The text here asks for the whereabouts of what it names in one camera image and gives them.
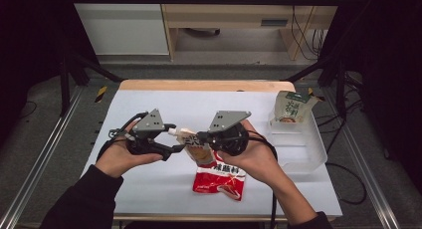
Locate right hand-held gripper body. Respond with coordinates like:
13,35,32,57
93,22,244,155
208,111,253,157

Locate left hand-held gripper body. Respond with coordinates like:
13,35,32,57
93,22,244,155
127,109,167,157

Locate spouted sauce pouch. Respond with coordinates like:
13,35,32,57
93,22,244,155
167,126,218,169

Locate red seasoning packet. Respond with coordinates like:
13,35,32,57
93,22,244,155
192,150,248,202

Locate translucent plastic container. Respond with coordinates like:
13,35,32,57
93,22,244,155
267,103,328,174

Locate green and gold seasoning pouch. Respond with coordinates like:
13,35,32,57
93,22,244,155
270,90,320,125

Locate person's right hand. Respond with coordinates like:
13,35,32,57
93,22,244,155
217,118,284,191

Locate person's left hand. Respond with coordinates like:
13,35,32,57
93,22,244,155
96,118,165,179

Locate black metal stand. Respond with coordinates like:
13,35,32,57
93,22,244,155
59,49,124,117
285,53,348,121

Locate white cabinet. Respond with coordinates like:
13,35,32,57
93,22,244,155
67,0,170,56

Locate wooden desk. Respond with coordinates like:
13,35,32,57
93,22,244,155
158,0,346,62

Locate dark curtain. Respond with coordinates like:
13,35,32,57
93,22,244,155
319,0,422,192
0,0,99,147

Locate left hand-held gripper cable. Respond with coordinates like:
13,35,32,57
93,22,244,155
96,111,149,163

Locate hand-held gripper cable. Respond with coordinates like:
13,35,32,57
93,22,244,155
96,111,149,163
247,128,281,229

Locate right hand-held gripper cable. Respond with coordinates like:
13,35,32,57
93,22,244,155
247,128,281,229

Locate aluminium rail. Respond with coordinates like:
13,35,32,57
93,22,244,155
321,88,402,229
0,85,85,229

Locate thin black floor cable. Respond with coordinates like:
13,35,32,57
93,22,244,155
17,100,39,121

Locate hanging black cables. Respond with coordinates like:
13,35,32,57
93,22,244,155
289,4,325,62

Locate black horizontal frame bar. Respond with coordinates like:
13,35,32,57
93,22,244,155
68,0,344,7

